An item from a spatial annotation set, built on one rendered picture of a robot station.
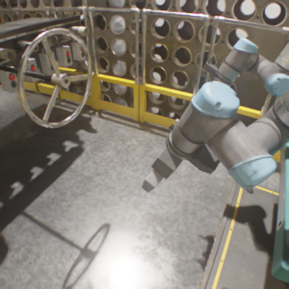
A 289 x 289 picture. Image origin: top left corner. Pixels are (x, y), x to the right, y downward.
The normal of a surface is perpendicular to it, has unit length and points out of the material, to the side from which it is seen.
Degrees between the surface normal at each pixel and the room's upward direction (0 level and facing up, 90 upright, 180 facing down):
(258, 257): 0
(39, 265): 0
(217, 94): 24
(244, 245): 0
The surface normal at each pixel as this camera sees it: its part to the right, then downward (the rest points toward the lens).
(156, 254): 0.02, -0.78
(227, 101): 0.27, -0.51
